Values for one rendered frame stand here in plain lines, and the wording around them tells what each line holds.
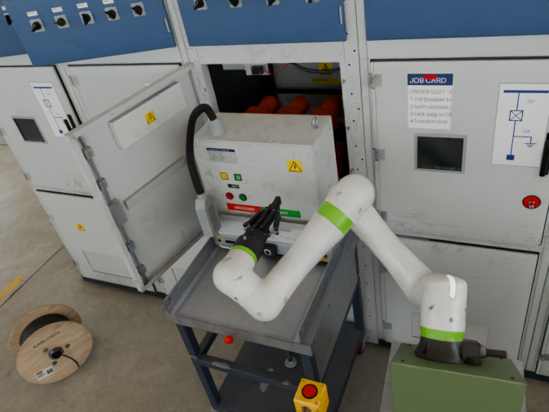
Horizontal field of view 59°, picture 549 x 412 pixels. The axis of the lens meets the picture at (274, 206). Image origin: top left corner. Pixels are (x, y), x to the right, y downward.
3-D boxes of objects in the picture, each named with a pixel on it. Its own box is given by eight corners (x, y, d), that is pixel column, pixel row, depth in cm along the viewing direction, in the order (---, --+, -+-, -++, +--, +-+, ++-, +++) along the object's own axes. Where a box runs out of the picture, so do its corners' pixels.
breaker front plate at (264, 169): (325, 253, 191) (310, 149, 163) (218, 237, 211) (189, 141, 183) (326, 251, 192) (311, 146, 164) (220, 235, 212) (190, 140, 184)
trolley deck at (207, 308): (312, 356, 168) (310, 346, 165) (166, 321, 193) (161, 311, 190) (361, 231, 216) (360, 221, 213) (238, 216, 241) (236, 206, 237)
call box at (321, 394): (321, 425, 147) (318, 406, 141) (296, 418, 150) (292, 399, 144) (329, 401, 153) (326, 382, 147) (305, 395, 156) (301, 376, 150)
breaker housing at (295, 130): (327, 251, 192) (312, 145, 164) (218, 235, 212) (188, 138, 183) (359, 179, 228) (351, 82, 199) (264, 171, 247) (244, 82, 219)
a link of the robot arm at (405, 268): (444, 290, 171) (344, 176, 173) (464, 295, 154) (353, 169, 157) (417, 315, 170) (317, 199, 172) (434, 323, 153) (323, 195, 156)
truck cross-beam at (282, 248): (332, 262, 193) (331, 251, 189) (215, 244, 214) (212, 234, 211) (336, 254, 196) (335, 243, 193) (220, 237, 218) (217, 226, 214)
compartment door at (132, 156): (132, 288, 205) (56, 133, 161) (225, 203, 243) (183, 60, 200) (143, 293, 201) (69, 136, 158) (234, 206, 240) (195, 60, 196)
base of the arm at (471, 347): (500, 360, 150) (501, 341, 150) (515, 372, 135) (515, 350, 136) (412, 350, 155) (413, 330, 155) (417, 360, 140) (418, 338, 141)
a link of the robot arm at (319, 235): (310, 210, 153) (320, 212, 142) (338, 234, 155) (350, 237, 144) (235, 300, 150) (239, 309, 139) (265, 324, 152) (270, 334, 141)
